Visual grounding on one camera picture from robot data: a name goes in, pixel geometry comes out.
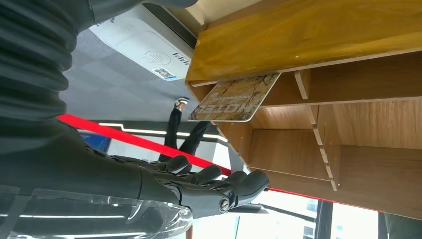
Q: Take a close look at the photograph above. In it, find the white card reader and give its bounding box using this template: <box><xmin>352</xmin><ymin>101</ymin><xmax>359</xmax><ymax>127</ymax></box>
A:
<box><xmin>89</xmin><ymin>3</ymin><xmax>195</xmax><ymax>82</ymax></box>

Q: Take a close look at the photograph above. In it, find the hotel room key card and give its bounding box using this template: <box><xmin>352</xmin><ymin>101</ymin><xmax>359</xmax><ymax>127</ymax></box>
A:
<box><xmin>188</xmin><ymin>73</ymin><xmax>281</xmax><ymax>123</ymax></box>

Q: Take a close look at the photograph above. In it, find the blue screen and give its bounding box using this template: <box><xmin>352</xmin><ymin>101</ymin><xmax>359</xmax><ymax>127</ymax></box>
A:
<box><xmin>79</xmin><ymin>131</ymin><xmax>112</xmax><ymax>153</ymax></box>

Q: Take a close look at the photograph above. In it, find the red floor stripe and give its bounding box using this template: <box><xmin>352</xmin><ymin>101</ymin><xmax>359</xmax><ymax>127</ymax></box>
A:
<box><xmin>57</xmin><ymin>113</ymin><xmax>385</xmax><ymax>214</ymax></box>

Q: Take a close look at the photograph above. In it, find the wooden organizer box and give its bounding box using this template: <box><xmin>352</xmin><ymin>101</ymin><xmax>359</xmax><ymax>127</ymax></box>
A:
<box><xmin>185</xmin><ymin>0</ymin><xmax>422</xmax><ymax>221</ymax></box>

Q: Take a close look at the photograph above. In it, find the black window frame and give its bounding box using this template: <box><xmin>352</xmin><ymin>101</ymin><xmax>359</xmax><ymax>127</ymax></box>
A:
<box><xmin>316</xmin><ymin>200</ymin><xmax>387</xmax><ymax>239</ymax></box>

